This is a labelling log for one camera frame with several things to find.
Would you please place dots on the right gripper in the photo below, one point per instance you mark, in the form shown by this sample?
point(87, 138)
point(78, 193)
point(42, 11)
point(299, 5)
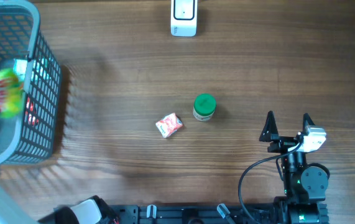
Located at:
point(270, 134)

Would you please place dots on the green lid jar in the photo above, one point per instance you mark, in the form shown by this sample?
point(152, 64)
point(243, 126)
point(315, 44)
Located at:
point(204, 107)

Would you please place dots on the red white small carton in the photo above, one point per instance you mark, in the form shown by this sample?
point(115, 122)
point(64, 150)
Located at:
point(168, 125)

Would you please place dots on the Haribo gummy candy bag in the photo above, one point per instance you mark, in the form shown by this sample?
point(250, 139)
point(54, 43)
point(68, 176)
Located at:
point(10, 93)

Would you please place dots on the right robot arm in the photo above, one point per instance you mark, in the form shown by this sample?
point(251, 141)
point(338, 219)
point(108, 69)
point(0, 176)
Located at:
point(305, 184)

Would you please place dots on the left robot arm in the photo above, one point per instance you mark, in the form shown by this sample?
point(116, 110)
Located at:
point(91, 210)

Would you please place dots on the white barcode scanner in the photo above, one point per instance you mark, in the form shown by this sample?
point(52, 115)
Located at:
point(183, 18)

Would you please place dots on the white teal snack packet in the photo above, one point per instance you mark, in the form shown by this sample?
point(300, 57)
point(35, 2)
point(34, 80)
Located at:
point(20, 66)

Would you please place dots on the grey plastic mesh basket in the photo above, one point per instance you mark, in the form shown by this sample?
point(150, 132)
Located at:
point(28, 137)

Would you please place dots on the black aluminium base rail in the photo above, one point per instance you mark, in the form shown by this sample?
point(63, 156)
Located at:
point(262, 213)

